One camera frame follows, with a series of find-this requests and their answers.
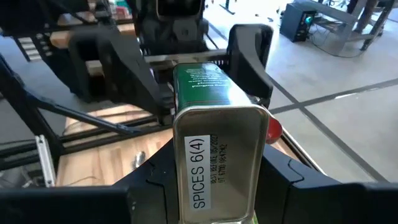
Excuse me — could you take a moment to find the grey metal desk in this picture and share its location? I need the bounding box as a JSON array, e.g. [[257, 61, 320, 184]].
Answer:
[[292, 0, 398, 60]]

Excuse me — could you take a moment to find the small shiny metal fitting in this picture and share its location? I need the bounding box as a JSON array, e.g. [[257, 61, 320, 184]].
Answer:
[[132, 150, 147, 171]]

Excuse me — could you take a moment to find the white metal bracket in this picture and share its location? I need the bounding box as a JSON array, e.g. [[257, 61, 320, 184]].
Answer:
[[34, 134, 57, 188]]

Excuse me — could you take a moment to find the black computer case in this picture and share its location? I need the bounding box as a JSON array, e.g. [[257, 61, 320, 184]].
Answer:
[[279, 2, 318, 44]]

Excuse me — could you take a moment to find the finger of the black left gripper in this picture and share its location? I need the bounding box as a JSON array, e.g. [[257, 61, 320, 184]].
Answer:
[[226, 23, 274, 108], [67, 29, 175, 125]]

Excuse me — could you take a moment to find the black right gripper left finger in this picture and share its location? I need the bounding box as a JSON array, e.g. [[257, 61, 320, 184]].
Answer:
[[0, 138, 180, 224]]

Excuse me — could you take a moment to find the glass jar red lid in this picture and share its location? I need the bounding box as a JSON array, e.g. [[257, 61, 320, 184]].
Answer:
[[265, 116, 284, 146]]

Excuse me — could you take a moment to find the black aluminium table frame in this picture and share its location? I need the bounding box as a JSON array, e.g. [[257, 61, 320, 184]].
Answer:
[[0, 52, 175, 175]]

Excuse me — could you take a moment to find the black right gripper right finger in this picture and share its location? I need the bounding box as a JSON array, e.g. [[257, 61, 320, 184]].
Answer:
[[254, 143, 398, 224]]

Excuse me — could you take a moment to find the green rectangular spice tin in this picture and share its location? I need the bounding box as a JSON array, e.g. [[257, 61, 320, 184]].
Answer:
[[172, 62, 271, 224]]

